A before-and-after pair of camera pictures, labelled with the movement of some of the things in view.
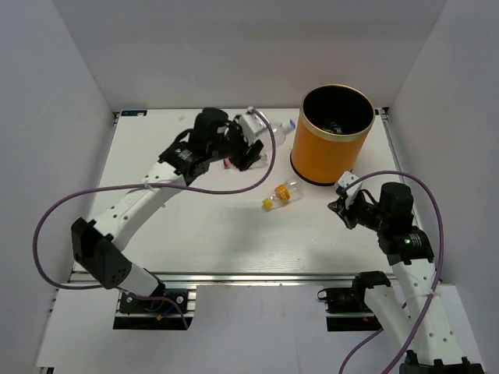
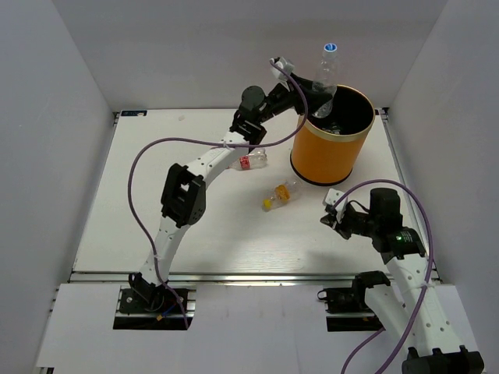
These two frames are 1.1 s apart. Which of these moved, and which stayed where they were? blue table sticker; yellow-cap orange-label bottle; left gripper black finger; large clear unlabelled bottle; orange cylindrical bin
Moved: left gripper black finger; large clear unlabelled bottle
Stayed: yellow-cap orange-label bottle; blue table sticker; orange cylindrical bin
